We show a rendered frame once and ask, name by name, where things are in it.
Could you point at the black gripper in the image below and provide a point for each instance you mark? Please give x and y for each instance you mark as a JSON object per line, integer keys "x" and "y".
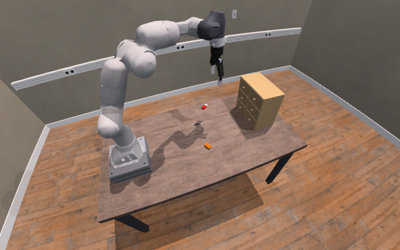
{"x": 216, "y": 53}

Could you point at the brown wooden chest of drawers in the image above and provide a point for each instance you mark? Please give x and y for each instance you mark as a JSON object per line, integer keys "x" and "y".
{"x": 271, "y": 95}

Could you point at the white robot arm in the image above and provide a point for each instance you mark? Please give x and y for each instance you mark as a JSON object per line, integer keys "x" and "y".
{"x": 140, "y": 58}

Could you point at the brown wooden drawer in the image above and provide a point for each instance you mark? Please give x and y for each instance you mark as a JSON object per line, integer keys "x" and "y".
{"x": 250, "y": 119}
{"x": 256, "y": 99}
{"x": 242, "y": 108}
{"x": 253, "y": 109}
{"x": 243, "y": 98}
{"x": 245, "y": 87}

